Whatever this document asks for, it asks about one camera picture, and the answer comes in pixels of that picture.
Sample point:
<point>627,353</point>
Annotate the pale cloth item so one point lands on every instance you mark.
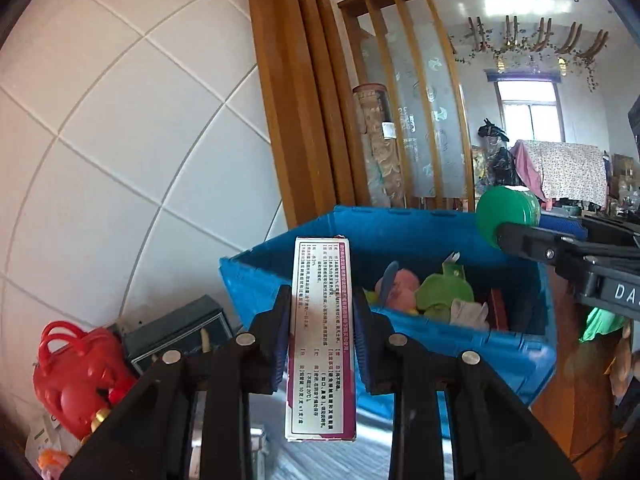
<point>467,315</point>

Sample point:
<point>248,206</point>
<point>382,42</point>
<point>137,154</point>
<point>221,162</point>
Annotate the red plastic toy case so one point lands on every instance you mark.
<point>70,380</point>

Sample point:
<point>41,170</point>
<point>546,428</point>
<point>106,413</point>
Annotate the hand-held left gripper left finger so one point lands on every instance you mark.
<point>282,350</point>

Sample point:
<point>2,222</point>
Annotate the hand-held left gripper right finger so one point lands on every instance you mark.
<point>361,355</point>

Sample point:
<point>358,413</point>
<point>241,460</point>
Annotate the rolled patterned carpet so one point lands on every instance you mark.
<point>375,150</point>

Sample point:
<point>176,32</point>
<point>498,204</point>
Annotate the orange pink plush toy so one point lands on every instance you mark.
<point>52,462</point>

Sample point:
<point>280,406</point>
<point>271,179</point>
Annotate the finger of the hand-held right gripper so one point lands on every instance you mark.
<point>565,227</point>
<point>535,245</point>

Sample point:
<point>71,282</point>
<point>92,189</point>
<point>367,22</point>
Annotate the wooden wall frame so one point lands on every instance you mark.
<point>290,110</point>

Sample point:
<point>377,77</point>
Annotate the black gift box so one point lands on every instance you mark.
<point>175,332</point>

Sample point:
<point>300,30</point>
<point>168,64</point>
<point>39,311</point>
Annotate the white purple medicine box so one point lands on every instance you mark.
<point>320,335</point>

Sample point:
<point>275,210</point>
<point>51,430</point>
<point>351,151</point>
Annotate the blue plastic crate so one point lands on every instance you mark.
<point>450,350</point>

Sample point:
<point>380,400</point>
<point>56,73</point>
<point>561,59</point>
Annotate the bright window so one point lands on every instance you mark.
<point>530,110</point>

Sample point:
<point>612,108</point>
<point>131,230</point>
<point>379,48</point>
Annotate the green plush toy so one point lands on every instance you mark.
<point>442,292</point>

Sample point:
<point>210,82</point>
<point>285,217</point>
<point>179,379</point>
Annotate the green frog plush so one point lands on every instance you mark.
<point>371,297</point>

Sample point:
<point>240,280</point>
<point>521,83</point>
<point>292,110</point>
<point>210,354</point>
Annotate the floral draped cloth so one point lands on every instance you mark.
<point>570,170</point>

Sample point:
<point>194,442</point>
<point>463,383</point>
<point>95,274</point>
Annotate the pink plush blue hat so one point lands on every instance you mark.
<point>400,287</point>

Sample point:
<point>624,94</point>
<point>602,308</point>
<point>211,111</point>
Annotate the small green bottle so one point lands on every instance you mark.
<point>505,210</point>

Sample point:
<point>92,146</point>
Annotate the ceiling vine decoration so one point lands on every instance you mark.
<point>535,42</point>

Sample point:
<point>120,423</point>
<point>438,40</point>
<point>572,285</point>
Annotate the green cloth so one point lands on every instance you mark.
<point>602,322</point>

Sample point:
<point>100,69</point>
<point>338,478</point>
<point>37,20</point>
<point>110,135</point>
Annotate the dark red box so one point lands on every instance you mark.
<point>499,310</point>

